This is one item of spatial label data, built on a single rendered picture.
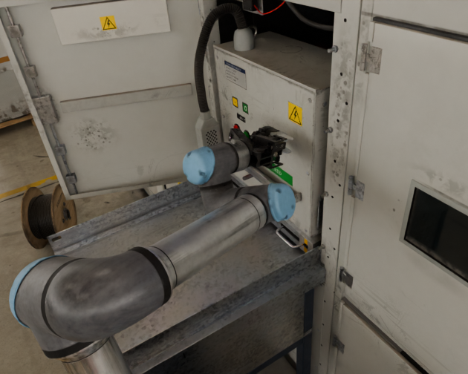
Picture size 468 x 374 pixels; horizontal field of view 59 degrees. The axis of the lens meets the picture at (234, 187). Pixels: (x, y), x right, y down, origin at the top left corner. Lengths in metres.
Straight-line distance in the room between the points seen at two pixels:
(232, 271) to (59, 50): 0.91
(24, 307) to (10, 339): 1.86
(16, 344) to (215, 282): 1.47
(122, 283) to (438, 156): 0.56
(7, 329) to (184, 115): 1.58
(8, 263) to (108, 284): 2.43
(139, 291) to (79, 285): 0.08
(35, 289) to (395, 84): 0.68
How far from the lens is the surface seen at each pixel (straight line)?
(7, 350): 2.51
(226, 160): 0.90
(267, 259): 1.31
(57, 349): 0.70
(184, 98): 1.55
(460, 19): 0.75
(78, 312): 0.59
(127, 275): 0.58
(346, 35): 0.91
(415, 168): 0.85
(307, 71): 1.13
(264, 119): 1.23
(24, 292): 0.69
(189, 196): 1.59
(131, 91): 1.54
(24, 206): 2.77
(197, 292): 1.24
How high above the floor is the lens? 1.79
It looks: 36 degrees down
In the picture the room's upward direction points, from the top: 6 degrees counter-clockwise
